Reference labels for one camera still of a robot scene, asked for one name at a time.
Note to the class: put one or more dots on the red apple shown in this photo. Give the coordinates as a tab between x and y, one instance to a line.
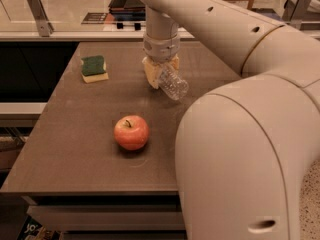
131	132

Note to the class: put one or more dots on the metal railing bracket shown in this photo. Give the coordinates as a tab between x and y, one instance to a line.
302	14
44	27

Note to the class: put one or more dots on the clear plastic water bottle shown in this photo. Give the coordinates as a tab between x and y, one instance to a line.
171	83

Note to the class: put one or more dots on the green and yellow sponge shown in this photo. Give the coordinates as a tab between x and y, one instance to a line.
93	69

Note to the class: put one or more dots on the green printed bag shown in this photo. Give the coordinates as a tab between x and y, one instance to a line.
33	230

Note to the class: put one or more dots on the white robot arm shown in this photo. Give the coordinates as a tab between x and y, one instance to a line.
243	149

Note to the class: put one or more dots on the left metal railing bracket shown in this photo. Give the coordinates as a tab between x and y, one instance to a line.
44	27

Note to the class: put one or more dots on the right metal railing bracket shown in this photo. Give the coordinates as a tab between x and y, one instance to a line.
302	14

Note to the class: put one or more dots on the grey table drawer base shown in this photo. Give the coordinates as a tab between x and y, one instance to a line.
150	212

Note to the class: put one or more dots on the dark tray stack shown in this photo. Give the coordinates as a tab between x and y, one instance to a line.
133	7

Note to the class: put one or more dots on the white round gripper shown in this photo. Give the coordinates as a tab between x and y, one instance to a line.
161	51

